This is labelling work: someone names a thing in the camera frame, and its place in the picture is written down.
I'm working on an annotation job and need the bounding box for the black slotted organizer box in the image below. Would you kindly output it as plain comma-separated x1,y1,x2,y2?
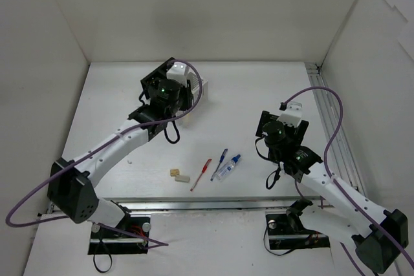
140,57,176,100

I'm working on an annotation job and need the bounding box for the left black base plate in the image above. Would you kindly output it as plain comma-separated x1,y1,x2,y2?
88,216,151,255

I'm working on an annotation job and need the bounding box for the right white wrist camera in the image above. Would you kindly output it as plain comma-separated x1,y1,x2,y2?
278,101,302,128

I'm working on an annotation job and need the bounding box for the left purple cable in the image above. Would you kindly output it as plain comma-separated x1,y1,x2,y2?
6,59,204,251

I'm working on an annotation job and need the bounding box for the aluminium side rail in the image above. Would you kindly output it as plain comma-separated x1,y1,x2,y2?
305,63,366,195

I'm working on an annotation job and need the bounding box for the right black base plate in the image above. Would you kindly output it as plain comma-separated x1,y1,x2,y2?
264,213,331,255

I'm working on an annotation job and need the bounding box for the beige eraser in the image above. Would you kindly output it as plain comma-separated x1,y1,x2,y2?
175,175,190,183

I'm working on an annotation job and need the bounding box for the small wooden stamp block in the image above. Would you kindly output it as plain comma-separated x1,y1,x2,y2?
170,169,180,176

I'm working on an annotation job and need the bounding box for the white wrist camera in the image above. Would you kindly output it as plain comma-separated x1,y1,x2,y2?
278,101,302,128
166,62,189,86

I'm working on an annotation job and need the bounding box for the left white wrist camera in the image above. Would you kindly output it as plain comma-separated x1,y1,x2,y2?
166,62,189,86

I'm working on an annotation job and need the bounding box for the blue ballpoint pen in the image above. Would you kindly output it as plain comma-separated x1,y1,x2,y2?
210,148,228,182

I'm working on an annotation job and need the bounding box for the red ballpoint pen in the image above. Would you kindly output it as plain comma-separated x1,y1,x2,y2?
190,158,212,192

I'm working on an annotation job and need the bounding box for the white slotted organizer box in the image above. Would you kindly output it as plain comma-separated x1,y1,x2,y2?
179,72,210,127

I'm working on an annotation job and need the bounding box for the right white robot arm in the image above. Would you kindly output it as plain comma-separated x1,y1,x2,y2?
256,109,409,274

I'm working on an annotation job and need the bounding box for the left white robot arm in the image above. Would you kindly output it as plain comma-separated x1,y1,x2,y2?
47,78,193,237

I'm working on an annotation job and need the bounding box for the aluminium front rail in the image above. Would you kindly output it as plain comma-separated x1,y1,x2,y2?
48,195,334,215

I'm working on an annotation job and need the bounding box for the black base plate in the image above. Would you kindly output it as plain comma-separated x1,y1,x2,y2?
88,216,151,255
264,213,331,255

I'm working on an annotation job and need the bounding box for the clear blue-capped spray bottle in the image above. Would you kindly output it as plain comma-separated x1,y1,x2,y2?
215,154,241,181

